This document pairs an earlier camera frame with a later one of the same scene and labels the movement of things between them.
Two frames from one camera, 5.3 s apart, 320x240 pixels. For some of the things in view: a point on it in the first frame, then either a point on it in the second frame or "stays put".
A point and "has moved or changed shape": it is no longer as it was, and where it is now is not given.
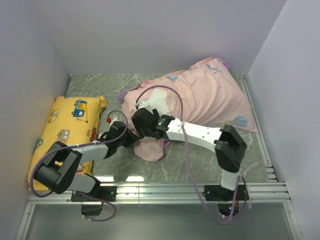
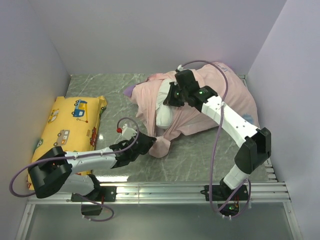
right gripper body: [140, 131] → [177, 96]
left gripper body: [127, 140] → [134, 156]
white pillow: [157, 100] has moved or changed shape
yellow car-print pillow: [72, 120] stays put
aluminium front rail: [268, 193] stays put
